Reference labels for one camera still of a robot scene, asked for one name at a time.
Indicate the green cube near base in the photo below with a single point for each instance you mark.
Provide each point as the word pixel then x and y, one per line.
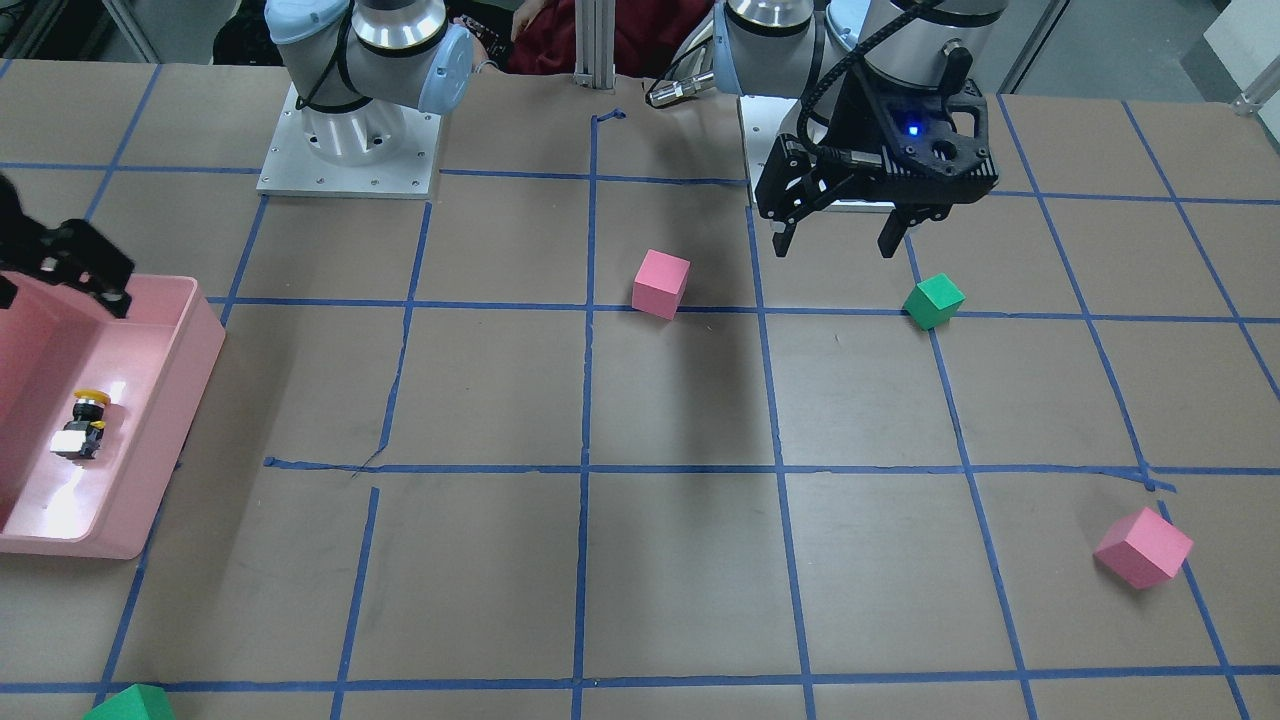
pixel 933 301

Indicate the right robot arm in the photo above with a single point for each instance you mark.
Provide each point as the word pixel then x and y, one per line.
pixel 371 83

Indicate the pink cube near centre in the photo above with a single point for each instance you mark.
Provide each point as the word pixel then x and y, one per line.
pixel 659 284

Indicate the pink cube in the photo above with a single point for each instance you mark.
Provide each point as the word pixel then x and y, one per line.
pixel 1144 549
pixel 659 284

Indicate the pink plastic bin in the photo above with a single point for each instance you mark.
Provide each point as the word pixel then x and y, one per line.
pixel 154 364

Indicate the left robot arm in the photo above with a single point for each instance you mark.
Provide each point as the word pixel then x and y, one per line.
pixel 801 50

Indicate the pink cube far side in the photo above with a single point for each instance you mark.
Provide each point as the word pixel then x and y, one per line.
pixel 1144 549

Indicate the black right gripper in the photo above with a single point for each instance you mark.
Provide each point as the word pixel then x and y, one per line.
pixel 62 252

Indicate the yellow push button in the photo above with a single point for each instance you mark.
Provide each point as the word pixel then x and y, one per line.
pixel 81 437

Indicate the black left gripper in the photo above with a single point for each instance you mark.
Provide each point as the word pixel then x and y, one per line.
pixel 858 118

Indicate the green cube near bin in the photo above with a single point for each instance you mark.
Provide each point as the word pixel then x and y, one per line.
pixel 136 702

